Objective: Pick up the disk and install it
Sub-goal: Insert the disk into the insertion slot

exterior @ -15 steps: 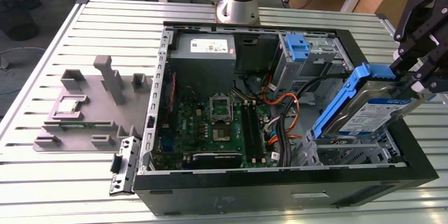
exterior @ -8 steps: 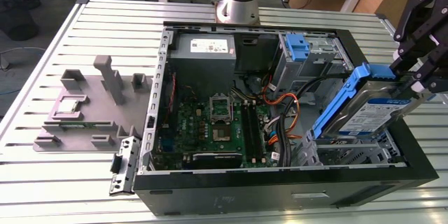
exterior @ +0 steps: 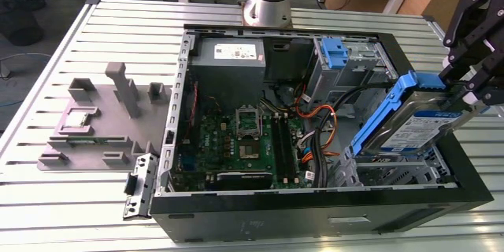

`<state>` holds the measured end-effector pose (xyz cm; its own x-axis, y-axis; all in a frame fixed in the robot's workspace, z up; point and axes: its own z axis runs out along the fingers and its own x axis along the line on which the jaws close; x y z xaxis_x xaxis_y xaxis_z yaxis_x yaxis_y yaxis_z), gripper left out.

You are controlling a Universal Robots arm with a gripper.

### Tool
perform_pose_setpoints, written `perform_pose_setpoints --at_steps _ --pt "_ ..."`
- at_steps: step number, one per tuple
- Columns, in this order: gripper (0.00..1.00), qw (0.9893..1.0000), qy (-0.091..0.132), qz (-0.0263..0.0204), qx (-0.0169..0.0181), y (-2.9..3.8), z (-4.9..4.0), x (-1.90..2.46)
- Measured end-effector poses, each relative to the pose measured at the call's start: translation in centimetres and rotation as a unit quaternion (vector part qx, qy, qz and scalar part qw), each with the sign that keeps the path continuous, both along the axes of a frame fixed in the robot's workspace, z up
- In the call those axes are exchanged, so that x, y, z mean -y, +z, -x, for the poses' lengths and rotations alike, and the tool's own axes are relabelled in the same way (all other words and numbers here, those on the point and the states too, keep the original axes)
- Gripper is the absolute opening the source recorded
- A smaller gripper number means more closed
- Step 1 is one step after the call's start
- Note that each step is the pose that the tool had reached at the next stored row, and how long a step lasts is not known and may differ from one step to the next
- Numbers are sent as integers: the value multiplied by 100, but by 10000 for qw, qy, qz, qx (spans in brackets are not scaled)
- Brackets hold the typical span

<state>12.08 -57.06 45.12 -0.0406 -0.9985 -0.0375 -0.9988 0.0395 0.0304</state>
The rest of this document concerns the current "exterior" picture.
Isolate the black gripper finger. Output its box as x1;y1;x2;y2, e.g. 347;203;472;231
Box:
436;48;504;110
438;0;504;86

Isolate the hard disk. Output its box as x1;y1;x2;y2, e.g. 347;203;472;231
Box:
351;70;474;158

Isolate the metal disk bay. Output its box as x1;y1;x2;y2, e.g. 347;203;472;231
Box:
338;145;448;188

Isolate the metal optical drive cage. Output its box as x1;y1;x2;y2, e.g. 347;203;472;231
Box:
307;36;399;108

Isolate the blue plastic drive latch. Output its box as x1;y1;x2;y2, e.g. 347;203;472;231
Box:
320;37;350;69

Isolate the black RAM slot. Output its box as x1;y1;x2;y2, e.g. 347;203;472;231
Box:
274;112;291;184
282;112;302;184

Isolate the metal socket cover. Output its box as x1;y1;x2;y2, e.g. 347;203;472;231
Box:
235;107;264;140

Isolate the black PC case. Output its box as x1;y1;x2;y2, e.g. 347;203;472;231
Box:
150;22;496;243

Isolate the CPU socket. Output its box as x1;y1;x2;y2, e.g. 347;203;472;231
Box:
238;139;263;160

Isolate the grey power supply unit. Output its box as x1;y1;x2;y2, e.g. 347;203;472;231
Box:
188;37;268;108

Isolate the black graphics card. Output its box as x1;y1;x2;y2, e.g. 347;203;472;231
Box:
207;170;275;191

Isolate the green motherboard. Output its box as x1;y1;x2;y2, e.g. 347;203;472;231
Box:
172;110;320;191

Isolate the grey parts rack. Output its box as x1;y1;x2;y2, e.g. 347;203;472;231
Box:
38;62;175;173

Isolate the green RAM stick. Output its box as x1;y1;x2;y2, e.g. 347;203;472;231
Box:
67;139;110;146

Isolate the silver CPU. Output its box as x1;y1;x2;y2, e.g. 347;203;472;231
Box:
64;114;90;129

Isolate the black round bin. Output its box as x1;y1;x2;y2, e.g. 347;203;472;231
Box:
7;11;46;47

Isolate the orange red yellow wire bundle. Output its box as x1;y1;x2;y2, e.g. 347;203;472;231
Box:
294;94;340;164

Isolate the black cable bundle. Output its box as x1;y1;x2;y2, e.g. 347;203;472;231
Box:
315;82;398;188

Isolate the grey yellow wire harness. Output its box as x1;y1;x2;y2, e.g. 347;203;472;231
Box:
259;98;295;116

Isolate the thin red wire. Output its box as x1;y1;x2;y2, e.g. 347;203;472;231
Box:
179;82;199;146

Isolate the hinged grey metal bracket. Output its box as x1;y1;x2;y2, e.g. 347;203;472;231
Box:
123;152;159;220

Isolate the grey cable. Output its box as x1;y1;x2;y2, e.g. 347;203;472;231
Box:
0;53;52;64

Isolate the white post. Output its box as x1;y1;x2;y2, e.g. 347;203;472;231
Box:
0;57;12;80

